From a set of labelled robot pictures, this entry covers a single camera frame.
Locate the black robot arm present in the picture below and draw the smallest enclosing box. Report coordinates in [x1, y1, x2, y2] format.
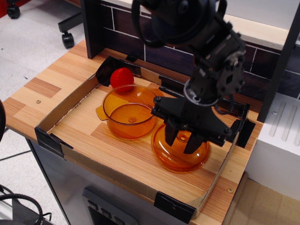
[132, 0, 246, 154]

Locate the red toy strawberry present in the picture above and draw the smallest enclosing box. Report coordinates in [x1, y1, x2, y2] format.
[110, 67, 134, 92]

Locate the cardboard fence with black tape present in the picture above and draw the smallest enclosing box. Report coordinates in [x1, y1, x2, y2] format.
[35, 56, 256, 225]

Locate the dark vertical post right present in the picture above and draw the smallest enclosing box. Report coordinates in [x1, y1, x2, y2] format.
[257, 5, 300, 123]

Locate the office chair base with casters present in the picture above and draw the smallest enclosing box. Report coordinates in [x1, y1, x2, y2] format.
[7, 0, 83, 49]

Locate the toy oven control panel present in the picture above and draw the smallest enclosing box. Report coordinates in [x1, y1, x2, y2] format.
[82, 188, 139, 225]

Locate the orange transparent plastic pot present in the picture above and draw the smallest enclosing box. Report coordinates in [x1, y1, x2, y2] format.
[96, 84, 161, 139]

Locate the dark vertical post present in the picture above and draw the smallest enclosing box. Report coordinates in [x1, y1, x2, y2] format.
[81, 0, 105, 59]
[257, 5, 300, 123]

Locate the wooden shelf above backsplash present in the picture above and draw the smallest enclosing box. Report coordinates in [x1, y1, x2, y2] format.
[101, 0, 291, 51]

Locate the black cable lower left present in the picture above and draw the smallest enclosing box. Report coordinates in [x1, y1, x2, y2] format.
[0, 150, 53, 225]

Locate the orange transparent pot lid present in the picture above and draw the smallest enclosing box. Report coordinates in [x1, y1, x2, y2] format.
[151, 124, 210, 173]

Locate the white toy sink counter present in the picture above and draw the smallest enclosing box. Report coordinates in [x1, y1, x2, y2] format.
[246, 93, 300, 200]

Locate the dark vertical post left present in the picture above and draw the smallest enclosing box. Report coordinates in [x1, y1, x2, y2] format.
[81, 0, 105, 59]

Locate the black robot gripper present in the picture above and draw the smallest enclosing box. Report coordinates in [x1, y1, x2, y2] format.
[152, 97, 232, 154]

